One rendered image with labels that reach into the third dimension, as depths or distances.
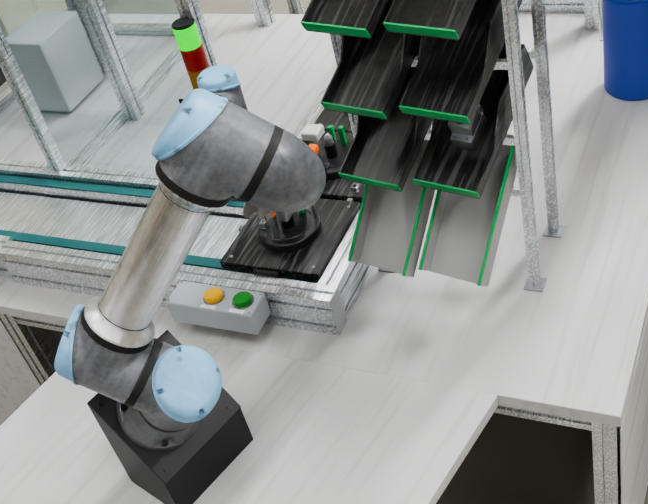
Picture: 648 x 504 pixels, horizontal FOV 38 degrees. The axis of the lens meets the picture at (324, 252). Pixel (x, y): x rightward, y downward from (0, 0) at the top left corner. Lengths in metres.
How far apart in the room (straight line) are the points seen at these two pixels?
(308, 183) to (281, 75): 1.58
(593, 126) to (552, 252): 0.47
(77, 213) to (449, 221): 1.04
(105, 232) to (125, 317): 0.94
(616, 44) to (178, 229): 1.39
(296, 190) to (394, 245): 0.61
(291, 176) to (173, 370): 0.39
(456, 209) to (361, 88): 0.32
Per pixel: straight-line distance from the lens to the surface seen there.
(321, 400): 1.87
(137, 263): 1.41
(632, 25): 2.40
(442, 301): 2.00
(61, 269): 2.31
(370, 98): 1.70
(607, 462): 1.91
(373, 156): 1.82
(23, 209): 2.60
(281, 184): 1.29
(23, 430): 2.08
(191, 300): 2.02
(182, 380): 1.51
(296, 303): 1.95
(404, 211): 1.89
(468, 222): 1.85
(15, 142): 3.04
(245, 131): 1.29
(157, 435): 1.66
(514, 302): 1.97
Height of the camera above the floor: 2.25
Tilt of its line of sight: 40 degrees down
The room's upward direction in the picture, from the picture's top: 16 degrees counter-clockwise
